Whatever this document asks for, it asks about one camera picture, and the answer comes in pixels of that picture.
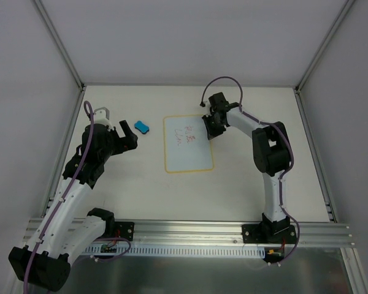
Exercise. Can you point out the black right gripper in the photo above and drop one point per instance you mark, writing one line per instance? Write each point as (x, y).
(214, 123)

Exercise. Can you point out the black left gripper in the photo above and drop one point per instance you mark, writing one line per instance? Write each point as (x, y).
(120, 141)

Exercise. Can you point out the blue whiteboard eraser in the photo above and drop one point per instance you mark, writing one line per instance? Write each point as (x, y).
(141, 127)

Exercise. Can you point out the yellow framed whiteboard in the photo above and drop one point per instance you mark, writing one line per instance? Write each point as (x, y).
(186, 146)

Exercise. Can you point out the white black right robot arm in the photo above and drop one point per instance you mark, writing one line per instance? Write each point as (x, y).
(272, 156)

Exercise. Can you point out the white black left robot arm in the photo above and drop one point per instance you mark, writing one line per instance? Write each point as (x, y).
(48, 256)

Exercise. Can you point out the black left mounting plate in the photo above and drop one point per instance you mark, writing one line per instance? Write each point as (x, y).
(124, 230)

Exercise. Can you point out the black mounting plate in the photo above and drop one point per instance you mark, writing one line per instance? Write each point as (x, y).
(261, 234)
(124, 230)

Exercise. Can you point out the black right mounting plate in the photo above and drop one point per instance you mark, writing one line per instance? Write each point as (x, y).
(261, 234)

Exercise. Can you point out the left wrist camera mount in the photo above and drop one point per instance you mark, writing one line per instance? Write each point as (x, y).
(102, 116)

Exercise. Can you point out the left aluminium side rail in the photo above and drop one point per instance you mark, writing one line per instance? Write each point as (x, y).
(62, 152)

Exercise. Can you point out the aluminium side rail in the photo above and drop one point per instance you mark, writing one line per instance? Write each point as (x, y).
(316, 160)
(62, 152)

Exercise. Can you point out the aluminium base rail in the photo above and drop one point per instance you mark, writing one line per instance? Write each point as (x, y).
(214, 233)

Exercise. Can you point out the right aluminium side rail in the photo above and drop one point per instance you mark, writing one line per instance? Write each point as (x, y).
(316, 160)

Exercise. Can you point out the white slotted cable duct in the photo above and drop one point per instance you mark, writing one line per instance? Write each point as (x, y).
(153, 250)

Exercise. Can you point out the aluminium corner post left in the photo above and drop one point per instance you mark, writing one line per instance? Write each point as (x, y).
(48, 23)

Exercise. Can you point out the aluminium corner post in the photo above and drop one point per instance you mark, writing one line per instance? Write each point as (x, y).
(331, 32)
(48, 23)

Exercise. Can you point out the aluminium corner post right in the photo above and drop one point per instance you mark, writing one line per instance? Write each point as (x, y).
(331, 32)

